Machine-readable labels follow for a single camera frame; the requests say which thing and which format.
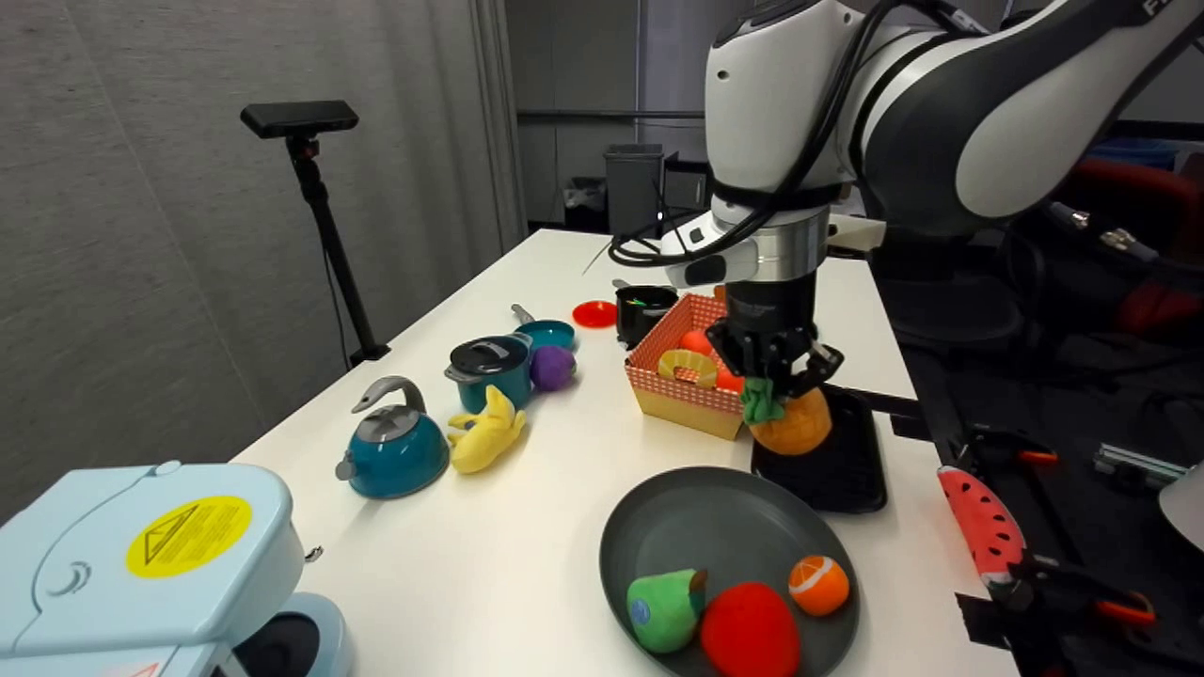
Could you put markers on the yellow banana plush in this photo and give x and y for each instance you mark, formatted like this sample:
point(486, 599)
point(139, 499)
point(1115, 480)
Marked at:
point(490, 434)

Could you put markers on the black office chair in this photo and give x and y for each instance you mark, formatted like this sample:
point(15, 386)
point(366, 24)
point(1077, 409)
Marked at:
point(954, 301)

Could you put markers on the orange slice plush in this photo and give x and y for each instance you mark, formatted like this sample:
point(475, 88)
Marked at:
point(817, 583)

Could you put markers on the teal toy pot with lid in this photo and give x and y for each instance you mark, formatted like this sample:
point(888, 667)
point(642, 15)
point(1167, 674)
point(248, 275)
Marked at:
point(490, 367)

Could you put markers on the red office chair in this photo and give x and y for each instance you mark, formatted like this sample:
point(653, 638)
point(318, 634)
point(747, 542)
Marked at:
point(1153, 288)

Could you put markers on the black tripod stand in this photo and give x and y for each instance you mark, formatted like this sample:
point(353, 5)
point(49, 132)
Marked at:
point(303, 117)

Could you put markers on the dark grey round plate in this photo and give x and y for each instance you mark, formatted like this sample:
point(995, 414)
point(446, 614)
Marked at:
point(728, 529)

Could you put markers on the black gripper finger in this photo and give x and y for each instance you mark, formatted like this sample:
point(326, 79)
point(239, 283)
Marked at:
point(814, 369)
point(747, 374)

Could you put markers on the grey storage cabinet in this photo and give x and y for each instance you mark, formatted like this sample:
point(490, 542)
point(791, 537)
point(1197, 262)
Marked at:
point(632, 188)

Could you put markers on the red checkered basket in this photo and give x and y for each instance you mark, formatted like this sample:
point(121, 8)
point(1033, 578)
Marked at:
point(672, 400)

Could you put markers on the small red toy plate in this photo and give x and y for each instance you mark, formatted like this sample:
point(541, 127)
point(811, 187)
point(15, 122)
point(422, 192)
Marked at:
point(592, 312)

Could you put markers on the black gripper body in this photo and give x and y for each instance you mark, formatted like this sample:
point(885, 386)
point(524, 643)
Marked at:
point(773, 326)

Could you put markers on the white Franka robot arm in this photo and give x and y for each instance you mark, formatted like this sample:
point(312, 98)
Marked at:
point(1000, 98)

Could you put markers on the light blue toy toaster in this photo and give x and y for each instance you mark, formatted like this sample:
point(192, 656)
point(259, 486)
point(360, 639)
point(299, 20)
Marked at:
point(135, 569)

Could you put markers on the small orange fruit plush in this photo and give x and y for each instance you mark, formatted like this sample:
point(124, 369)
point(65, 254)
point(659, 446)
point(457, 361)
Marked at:
point(698, 340)
point(728, 379)

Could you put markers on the green pear plush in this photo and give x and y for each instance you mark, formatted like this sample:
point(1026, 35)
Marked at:
point(659, 609)

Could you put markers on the red apple plush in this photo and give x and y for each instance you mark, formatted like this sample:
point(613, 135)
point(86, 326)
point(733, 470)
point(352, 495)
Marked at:
point(750, 631)

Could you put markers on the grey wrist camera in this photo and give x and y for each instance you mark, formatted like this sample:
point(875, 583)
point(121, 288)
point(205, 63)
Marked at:
point(698, 239)

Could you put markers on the red watermelon slice plush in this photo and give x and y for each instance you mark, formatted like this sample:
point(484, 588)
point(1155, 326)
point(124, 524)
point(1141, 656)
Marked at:
point(984, 519)

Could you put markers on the orange pineapple plush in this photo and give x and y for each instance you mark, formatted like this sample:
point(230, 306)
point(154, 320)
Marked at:
point(795, 426)

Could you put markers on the teal toy frying pan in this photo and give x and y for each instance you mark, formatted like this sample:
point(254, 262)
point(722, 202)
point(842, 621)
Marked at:
point(548, 331)

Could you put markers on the black rectangular tray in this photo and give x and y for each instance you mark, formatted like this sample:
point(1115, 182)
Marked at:
point(840, 483)

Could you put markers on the teal toy kettle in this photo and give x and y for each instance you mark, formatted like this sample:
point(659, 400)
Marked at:
point(395, 453)

